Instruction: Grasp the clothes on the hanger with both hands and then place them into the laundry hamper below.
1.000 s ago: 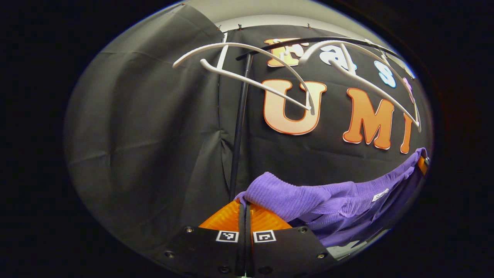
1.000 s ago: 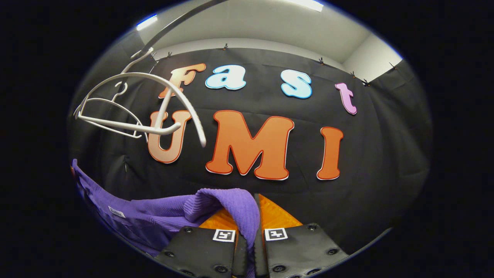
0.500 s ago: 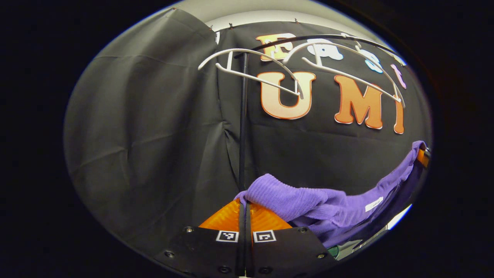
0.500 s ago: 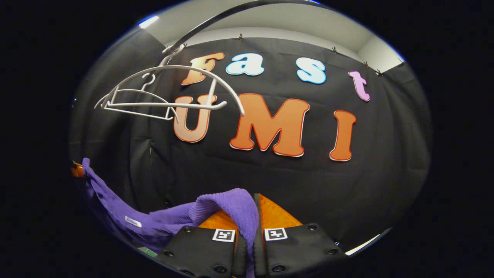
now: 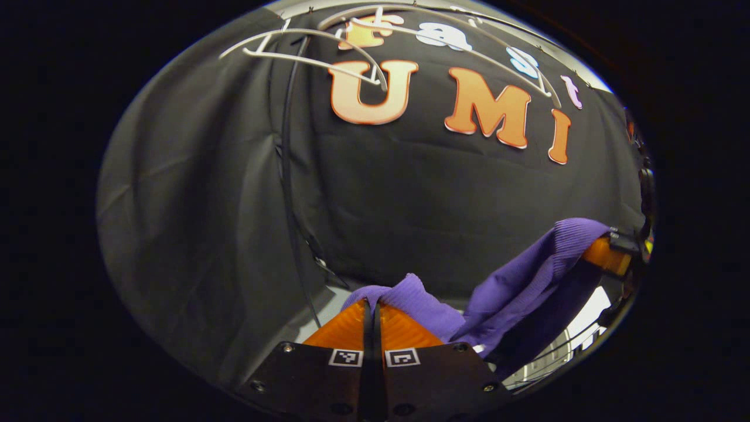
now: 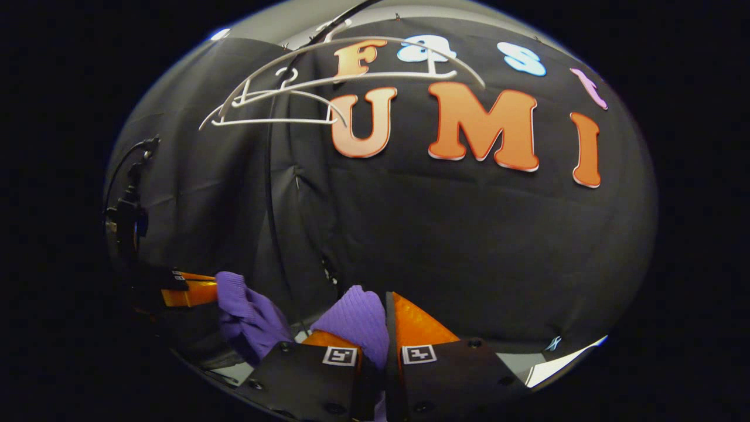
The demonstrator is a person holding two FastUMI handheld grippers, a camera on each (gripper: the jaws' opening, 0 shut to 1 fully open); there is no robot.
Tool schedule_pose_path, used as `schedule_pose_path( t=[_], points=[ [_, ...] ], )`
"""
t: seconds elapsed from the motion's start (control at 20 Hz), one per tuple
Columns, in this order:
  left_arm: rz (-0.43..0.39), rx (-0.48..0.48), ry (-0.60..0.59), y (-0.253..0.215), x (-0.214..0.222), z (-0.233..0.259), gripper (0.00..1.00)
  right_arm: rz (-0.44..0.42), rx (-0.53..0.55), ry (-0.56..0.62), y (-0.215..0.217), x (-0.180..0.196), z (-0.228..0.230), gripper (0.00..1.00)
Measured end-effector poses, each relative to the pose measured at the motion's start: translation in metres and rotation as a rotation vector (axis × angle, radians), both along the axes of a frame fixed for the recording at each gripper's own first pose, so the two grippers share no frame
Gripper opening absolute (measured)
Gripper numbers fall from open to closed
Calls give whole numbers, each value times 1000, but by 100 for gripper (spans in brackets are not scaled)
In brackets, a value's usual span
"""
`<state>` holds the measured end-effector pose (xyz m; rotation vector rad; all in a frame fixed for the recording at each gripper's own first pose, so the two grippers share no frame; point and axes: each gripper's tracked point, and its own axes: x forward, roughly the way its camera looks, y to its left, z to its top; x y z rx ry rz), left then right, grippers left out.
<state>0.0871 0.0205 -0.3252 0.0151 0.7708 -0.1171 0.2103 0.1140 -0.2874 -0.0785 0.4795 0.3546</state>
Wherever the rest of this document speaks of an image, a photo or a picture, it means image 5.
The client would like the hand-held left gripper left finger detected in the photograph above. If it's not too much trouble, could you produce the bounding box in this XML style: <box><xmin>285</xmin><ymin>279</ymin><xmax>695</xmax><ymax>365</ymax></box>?
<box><xmin>246</xmin><ymin>298</ymin><xmax>374</xmax><ymax>422</ymax></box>

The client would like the black backdrop cloth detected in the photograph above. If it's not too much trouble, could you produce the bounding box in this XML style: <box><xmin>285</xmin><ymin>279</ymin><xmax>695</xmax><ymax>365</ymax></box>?
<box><xmin>97</xmin><ymin>6</ymin><xmax>645</xmax><ymax>387</ymax></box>

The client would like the white plastic hanger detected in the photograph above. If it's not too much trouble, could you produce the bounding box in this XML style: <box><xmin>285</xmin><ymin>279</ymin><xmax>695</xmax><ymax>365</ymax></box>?
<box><xmin>219</xmin><ymin>26</ymin><xmax>388</xmax><ymax>93</ymax></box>
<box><xmin>319</xmin><ymin>5</ymin><xmax>563</xmax><ymax>110</ymax></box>

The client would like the purple corduroy jacket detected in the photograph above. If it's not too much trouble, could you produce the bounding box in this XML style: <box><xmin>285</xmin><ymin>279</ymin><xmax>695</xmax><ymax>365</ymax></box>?
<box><xmin>340</xmin><ymin>218</ymin><xmax>613</xmax><ymax>382</ymax></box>

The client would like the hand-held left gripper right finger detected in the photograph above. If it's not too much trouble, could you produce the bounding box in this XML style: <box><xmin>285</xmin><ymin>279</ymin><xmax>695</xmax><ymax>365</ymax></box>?
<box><xmin>374</xmin><ymin>303</ymin><xmax>514</xmax><ymax>422</ymax></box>

